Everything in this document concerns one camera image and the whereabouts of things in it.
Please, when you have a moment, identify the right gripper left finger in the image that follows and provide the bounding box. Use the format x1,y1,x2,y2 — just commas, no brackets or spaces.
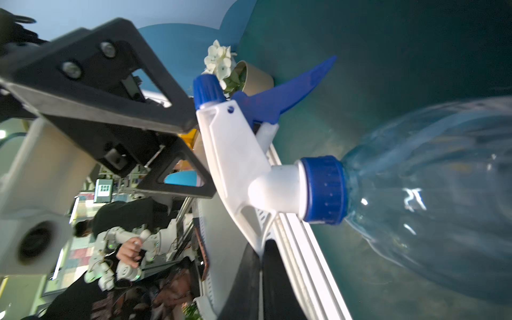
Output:
217,244,261,320

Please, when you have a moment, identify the clear blue-white spray bottle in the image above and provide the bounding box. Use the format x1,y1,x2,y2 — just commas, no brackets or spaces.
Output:
193,58,511,304

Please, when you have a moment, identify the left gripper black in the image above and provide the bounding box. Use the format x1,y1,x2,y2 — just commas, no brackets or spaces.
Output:
1,18,216,199

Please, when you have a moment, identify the small white flower pot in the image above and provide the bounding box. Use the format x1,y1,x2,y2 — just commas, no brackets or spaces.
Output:
203,40,275,97

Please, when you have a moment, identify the person in black shirt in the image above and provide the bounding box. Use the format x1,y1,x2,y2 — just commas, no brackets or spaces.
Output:
41,197,197,319

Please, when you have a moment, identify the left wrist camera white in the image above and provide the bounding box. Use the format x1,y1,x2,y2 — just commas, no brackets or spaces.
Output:
1,119,96,275

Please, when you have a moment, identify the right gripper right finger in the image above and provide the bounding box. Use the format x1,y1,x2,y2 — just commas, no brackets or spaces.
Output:
263,239,307,320

